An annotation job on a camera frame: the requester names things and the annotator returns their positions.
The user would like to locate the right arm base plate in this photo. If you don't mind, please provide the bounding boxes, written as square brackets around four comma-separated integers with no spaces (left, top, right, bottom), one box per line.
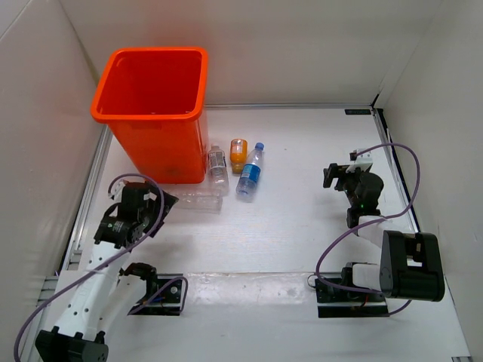
[312,278,389,319]

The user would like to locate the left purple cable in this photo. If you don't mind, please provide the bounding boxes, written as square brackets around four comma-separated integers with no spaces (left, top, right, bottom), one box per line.
[13,173,189,362]

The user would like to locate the purple cable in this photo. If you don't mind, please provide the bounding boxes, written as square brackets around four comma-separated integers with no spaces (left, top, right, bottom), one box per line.
[307,142,421,317]
[13,173,189,362]

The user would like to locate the orange plastic bin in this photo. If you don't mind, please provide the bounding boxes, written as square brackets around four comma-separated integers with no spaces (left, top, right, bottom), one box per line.
[91,47,208,184]

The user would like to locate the black logo sticker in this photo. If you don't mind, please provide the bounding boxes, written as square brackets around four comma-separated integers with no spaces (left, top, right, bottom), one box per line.
[344,109,372,115]

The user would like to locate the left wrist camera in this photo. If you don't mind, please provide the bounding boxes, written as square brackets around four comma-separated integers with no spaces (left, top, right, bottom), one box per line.
[109,179,126,201]

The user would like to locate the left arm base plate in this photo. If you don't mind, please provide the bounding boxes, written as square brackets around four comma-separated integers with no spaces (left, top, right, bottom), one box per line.
[129,275,188,317]

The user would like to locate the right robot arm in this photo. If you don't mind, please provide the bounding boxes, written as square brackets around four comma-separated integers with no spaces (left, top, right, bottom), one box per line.
[317,163,445,302]

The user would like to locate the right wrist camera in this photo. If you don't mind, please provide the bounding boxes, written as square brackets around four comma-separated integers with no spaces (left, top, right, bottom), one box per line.
[346,149,373,173]

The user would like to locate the orange juice bottle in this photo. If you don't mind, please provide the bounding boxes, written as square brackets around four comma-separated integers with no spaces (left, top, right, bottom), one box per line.
[229,138,248,174]

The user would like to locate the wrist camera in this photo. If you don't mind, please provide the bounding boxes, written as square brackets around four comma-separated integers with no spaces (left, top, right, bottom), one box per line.
[109,179,126,201]
[346,149,373,173]

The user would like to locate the clear bottle white cap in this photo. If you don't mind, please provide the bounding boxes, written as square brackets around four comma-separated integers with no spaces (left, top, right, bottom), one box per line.
[169,190,223,213]

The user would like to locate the clear bottle white label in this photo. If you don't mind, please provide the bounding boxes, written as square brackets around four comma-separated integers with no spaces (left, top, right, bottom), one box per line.
[208,145,229,196]

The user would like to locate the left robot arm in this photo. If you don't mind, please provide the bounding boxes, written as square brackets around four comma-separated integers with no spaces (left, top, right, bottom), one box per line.
[35,181,185,361]

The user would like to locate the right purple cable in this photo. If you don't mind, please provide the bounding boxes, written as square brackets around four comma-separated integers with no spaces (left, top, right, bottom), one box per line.
[307,142,421,317]

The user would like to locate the blue label water bottle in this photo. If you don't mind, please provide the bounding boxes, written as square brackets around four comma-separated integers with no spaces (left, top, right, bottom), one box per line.
[235,143,264,201]

